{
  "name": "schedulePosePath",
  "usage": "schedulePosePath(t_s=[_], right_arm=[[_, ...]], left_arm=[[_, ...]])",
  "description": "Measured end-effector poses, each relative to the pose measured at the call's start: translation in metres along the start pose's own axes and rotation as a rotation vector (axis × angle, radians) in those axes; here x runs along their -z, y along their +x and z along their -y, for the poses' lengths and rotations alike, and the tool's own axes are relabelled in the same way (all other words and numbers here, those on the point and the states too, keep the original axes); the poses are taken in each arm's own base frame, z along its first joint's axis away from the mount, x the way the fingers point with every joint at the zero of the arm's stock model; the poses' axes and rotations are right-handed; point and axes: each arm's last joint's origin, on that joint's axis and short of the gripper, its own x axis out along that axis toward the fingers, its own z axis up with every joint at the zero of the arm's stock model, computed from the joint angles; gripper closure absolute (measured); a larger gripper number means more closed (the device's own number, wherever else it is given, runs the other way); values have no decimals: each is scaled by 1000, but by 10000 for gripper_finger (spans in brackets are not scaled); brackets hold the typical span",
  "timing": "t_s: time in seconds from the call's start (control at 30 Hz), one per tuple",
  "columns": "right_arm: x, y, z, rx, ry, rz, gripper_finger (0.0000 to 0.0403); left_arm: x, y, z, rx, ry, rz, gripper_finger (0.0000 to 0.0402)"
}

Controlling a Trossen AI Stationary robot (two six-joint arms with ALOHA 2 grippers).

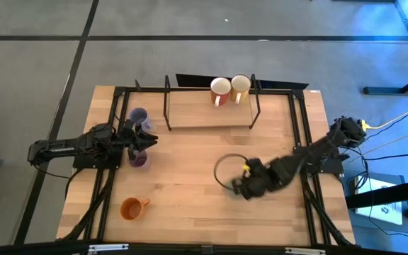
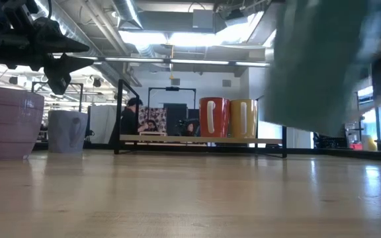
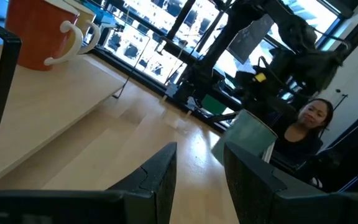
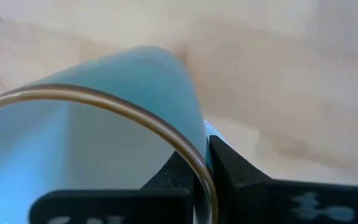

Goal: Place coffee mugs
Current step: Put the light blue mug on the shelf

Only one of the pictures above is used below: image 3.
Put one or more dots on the black monitor panel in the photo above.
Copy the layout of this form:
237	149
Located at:
249	39

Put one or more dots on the wooden shelf board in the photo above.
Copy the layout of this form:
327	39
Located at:
48	99

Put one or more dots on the black metal shelf frame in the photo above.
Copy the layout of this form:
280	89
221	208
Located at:
2	93

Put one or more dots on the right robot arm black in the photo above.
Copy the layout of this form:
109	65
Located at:
309	62

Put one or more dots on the black window frame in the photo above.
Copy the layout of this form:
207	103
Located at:
179	18

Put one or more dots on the black support pole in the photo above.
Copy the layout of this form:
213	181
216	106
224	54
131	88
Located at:
216	46

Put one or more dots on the person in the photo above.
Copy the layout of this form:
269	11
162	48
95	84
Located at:
300	146

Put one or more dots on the yellow tape tag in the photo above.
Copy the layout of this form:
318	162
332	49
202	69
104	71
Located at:
260	77

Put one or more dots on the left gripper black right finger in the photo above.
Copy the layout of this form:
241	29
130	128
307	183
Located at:
250	186

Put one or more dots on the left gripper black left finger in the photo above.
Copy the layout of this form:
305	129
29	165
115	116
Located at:
154	186

